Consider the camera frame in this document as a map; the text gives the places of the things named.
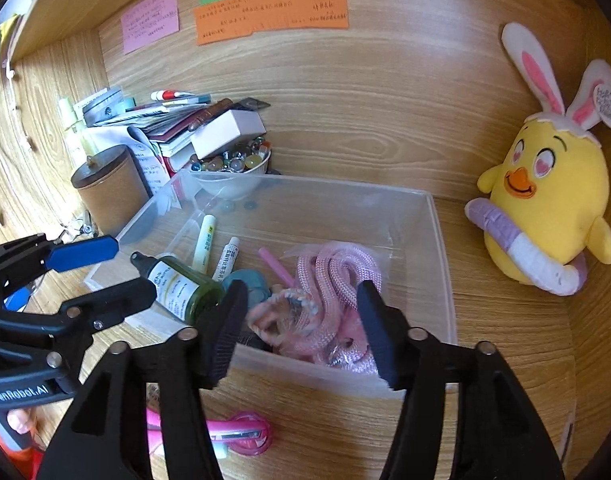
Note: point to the orange paper note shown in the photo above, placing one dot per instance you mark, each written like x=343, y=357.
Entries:
x=270, y=15

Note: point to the white bowl of marbles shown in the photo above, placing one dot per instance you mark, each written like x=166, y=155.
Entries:
x=230, y=162

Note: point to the red and white marker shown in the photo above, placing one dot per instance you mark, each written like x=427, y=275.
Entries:
x=170, y=95

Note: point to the yellow chick plush toy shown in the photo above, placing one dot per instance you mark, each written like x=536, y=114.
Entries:
x=550, y=190

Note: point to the pink scissors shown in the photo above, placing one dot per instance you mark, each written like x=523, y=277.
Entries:
x=245, y=432

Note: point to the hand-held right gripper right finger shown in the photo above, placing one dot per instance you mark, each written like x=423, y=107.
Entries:
x=380, y=335

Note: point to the person's left hand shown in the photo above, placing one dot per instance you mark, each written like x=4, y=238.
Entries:
x=21, y=420

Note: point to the brown ceramic mug with lid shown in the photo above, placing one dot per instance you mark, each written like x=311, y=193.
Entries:
x=112, y=190

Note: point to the yellow-green spray bottle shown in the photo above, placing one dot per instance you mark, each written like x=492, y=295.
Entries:
x=75, y=135

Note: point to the brown leather wallet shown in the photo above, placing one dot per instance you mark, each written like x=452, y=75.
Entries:
x=210, y=112

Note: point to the white ointment tube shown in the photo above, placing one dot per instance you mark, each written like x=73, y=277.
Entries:
x=228, y=259

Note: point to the pink paper note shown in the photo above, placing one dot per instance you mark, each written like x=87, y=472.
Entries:
x=150, y=17

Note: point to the blue and white card box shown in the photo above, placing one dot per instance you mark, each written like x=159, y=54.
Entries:
x=19, y=301

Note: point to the stack of papers and booklets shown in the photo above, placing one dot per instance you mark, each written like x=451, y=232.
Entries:
x=135, y=120

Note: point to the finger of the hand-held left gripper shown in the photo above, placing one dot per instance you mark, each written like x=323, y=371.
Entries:
x=85, y=254
x=110, y=302

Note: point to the pale green lip balm tube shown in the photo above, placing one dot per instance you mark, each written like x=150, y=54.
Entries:
x=205, y=242

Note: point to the dark green bottle black cap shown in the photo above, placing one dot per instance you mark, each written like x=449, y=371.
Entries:
x=180, y=287

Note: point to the pink stick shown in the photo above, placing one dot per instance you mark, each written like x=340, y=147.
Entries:
x=275, y=265

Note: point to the small white cardboard box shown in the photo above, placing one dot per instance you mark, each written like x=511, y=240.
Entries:
x=225, y=132

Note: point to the clear plastic storage box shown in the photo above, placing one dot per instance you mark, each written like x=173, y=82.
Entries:
x=410, y=270

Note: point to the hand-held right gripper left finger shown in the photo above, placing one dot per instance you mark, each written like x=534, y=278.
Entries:
x=225, y=335

